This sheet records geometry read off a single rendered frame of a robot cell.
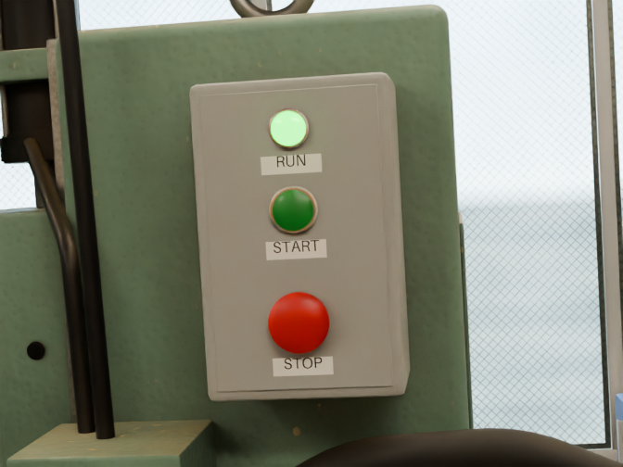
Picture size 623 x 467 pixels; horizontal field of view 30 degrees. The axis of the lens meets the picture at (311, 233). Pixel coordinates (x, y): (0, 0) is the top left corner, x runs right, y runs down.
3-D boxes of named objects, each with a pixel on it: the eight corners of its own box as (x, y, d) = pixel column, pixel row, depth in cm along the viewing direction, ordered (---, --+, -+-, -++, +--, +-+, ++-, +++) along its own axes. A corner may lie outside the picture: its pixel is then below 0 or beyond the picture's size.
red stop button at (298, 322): (272, 352, 58) (268, 292, 58) (332, 350, 57) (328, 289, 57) (268, 356, 57) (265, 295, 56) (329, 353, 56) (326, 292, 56)
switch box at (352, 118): (230, 382, 64) (211, 92, 64) (411, 375, 63) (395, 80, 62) (206, 404, 58) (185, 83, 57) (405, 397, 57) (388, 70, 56)
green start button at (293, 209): (271, 235, 57) (268, 186, 57) (319, 233, 57) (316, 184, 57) (269, 236, 57) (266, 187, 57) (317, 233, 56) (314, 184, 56)
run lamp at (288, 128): (270, 150, 57) (267, 109, 57) (310, 147, 57) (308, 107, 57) (268, 150, 56) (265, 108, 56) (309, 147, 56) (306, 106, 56)
